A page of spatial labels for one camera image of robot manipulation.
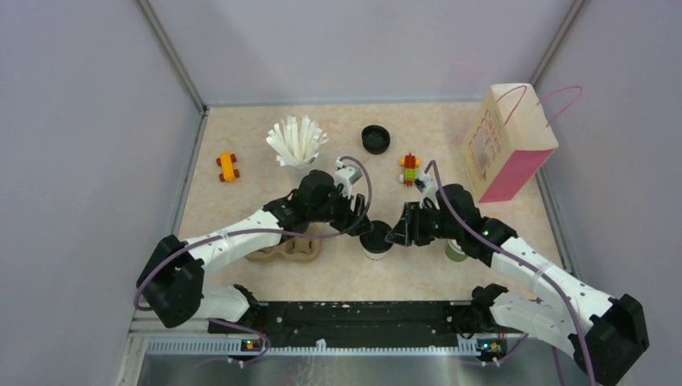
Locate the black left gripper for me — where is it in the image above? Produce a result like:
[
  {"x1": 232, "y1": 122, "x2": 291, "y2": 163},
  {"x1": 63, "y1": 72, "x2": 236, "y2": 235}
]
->
[{"x1": 308, "y1": 183, "x2": 373, "y2": 236}]

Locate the red green toy car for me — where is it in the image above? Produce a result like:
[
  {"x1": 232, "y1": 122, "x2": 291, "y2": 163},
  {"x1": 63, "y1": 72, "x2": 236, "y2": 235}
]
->
[{"x1": 399, "y1": 153, "x2": 421, "y2": 187}]

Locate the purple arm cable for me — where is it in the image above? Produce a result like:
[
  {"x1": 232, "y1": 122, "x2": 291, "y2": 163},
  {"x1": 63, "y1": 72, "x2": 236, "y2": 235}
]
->
[
  {"x1": 133, "y1": 155, "x2": 373, "y2": 366},
  {"x1": 423, "y1": 159, "x2": 598, "y2": 386}
]

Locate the orange red toy car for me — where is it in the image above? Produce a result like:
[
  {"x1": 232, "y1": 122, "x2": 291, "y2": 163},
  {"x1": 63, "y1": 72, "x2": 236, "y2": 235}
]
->
[{"x1": 216, "y1": 152, "x2": 240, "y2": 183}]

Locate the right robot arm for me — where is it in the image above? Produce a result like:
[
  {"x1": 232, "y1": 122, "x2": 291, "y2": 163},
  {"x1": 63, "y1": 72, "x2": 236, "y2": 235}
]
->
[{"x1": 386, "y1": 184, "x2": 649, "y2": 385}]

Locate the white straw holder cup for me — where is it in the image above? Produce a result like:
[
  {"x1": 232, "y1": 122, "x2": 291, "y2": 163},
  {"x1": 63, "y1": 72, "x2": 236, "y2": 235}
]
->
[{"x1": 282, "y1": 157, "x2": 320, "y2": 188}]

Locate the white wrapped straws bundle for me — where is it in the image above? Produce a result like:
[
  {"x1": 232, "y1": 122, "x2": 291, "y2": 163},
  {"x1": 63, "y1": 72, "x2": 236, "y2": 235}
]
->
[{"x1": 265, "y1": 116, "x2": 328, "y2": 169}]

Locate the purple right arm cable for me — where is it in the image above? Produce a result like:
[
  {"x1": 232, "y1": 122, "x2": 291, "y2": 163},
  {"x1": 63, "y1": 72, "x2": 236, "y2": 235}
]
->
[{"x1": 423, "y1": 159, "x2": 598, "y2": 386}]

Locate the beige pink cake bag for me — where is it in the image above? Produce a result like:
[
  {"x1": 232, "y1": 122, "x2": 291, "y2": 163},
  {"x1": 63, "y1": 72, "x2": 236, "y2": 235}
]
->
[{"x1": 462, "y1": 83, "x2": 583, "y2": 203}]

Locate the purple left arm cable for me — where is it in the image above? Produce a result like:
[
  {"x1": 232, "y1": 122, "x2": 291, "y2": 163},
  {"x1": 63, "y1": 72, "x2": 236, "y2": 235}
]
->
[{"x1": 133, "y1": 155, "x2": 373, "y2": 366}]

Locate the black coffee cup lid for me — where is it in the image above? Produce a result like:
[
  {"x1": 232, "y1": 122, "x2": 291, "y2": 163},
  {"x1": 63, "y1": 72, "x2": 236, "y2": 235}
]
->
[{"x1": 359, "y1": 220, "x2": 392, "y2": 257}]

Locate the brown cardboard cup carrier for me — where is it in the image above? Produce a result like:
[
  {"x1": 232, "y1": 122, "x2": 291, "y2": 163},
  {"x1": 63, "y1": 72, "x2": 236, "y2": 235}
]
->
[{"x1": 245, "y1": 237, "x2": 322, "y2": 263}]

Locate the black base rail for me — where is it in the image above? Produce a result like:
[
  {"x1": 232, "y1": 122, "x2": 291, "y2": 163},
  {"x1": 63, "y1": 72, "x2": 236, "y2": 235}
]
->
[{"x1": 238, "y1": 301, "x2": 505, "y2": 348}]

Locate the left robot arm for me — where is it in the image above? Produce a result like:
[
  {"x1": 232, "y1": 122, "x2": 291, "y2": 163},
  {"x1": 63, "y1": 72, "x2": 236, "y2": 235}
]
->
[{"x1": 134, "y1": 166, "x2": 372, "y2": 333}]

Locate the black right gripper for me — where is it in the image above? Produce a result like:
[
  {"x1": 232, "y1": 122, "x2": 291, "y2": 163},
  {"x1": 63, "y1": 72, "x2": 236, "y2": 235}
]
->
[{"x1": 386, "y1": 201, "x2": 462, "y2": 246}]

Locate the white paper coffee cup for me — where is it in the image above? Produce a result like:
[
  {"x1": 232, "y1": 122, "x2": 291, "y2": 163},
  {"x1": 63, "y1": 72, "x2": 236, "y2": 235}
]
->
[{"x1": 364, "y1": 249, "x2": 388, "y2": 261}]

